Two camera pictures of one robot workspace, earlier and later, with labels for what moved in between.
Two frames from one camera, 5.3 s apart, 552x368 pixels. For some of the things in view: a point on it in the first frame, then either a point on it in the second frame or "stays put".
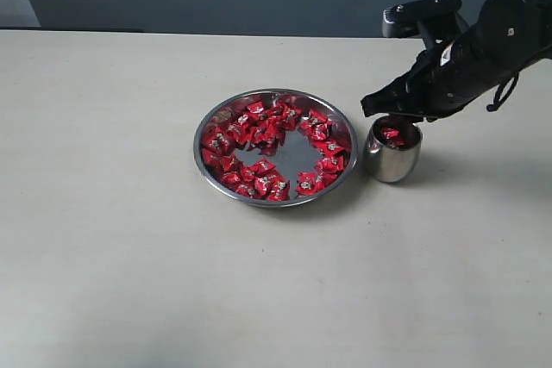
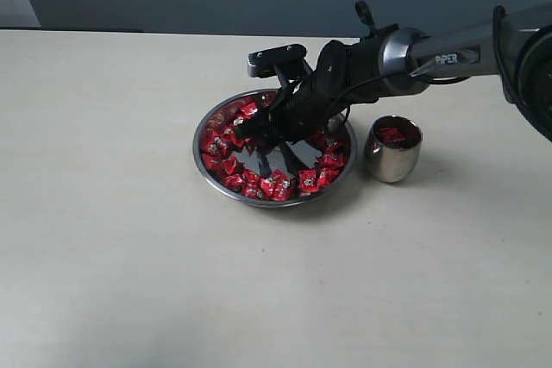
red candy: (395, 142) stays put
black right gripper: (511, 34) → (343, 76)
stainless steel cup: (392, 147) stays put
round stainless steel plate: (275, 147) stays put
